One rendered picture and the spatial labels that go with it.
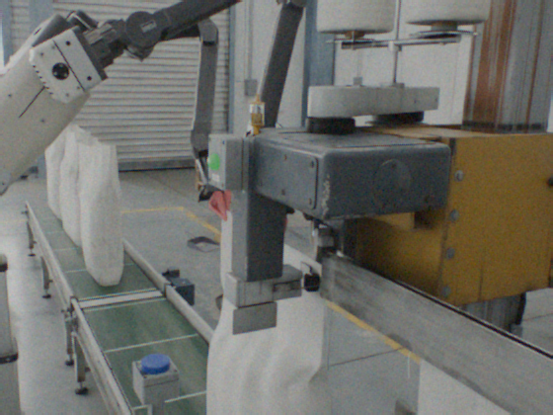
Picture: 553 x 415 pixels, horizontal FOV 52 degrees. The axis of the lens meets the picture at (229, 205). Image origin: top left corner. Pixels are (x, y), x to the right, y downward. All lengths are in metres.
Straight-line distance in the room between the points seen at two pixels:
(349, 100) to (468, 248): 0.34
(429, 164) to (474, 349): 0.27
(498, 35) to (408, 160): 0.43
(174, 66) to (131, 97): 0.81
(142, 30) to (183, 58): 7.64
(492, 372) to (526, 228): 0.44
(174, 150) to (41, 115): 7.57
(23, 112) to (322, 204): 0.80
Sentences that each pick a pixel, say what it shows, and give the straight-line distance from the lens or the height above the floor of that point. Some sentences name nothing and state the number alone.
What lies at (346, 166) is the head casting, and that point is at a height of 1.31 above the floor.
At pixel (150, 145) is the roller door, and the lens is 8.79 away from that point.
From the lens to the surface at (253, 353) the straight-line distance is 1.30.
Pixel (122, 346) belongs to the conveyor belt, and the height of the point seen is 0.38.
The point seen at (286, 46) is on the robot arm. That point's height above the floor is 1.50.
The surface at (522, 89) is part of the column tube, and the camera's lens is 1.22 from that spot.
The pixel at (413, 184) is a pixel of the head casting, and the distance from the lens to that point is 0.89.
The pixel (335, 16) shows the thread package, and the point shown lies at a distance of 1.24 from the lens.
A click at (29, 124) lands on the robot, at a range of 1.38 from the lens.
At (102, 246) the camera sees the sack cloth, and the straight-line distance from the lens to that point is 2.92.
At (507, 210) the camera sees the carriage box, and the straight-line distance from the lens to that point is 1.15.
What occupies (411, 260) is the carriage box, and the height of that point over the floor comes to 1.10.
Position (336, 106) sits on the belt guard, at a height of 1.38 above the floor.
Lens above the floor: 1.43
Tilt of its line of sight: 13 degrees down
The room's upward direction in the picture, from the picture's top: 1 degrees clockwise
